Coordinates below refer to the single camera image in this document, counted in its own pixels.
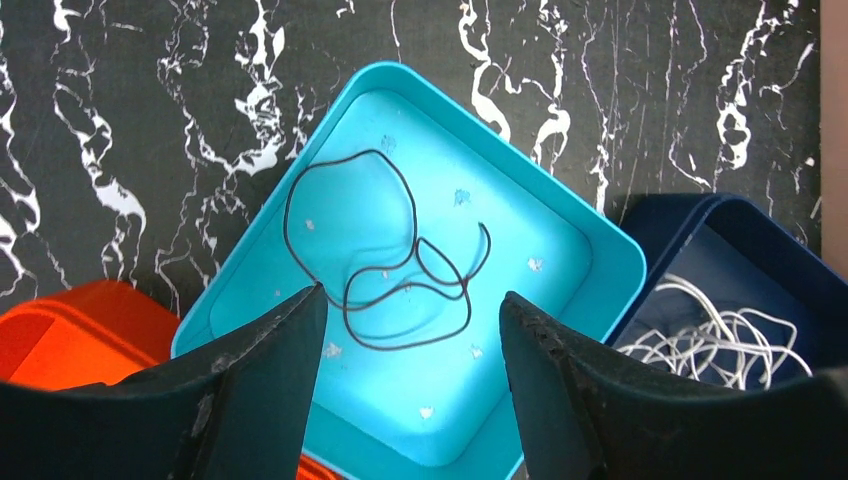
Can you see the teal square tray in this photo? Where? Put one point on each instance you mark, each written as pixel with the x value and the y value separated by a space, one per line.
pixel 418 220

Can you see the peach plastic file organizer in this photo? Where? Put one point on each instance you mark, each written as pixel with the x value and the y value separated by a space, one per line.
pixel 834 134

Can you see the navy square tray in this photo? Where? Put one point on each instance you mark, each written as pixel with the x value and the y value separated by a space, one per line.
pixel 731 298

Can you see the red square tray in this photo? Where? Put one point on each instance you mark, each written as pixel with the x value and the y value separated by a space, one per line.
pixel 101 332

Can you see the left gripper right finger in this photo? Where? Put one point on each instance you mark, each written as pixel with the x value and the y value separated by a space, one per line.
pixel 587 411

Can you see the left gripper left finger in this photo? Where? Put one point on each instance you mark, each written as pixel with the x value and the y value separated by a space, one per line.
pixel 234 408

